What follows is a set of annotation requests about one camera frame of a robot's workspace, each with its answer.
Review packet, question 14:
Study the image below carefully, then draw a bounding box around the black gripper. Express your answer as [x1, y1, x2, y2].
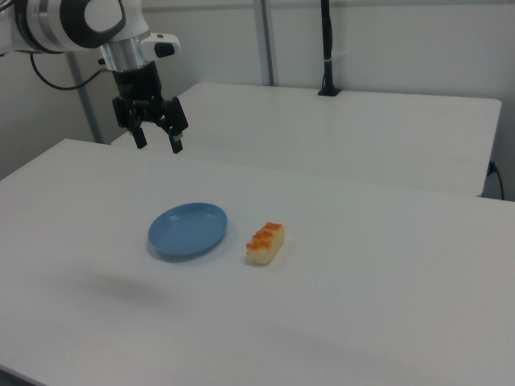
[111, 60, 190, 155]

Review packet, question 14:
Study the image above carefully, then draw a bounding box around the bread with orange topping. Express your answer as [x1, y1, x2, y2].
[245, 220, 286, 267]

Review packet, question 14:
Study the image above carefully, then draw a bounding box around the blue oval plate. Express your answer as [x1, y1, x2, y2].
[147, 202, 229, 264]

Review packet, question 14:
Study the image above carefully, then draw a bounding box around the white rectangular table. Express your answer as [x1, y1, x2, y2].
[109, 81, 503, 199]

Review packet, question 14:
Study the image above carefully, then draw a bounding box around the grey metal partition post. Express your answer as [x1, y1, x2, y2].
[252, 0, 279, 87]
[65, 51, 106, 145]

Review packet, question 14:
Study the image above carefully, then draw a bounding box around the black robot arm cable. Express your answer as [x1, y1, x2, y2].
[29, 51, 109, 91]

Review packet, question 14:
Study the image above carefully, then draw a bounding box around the black camera stand pole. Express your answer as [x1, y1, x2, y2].
[317, 0, 344, 98]

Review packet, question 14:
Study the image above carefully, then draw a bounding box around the black power cable with plug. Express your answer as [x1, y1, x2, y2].
[488, 160, 506, 201]

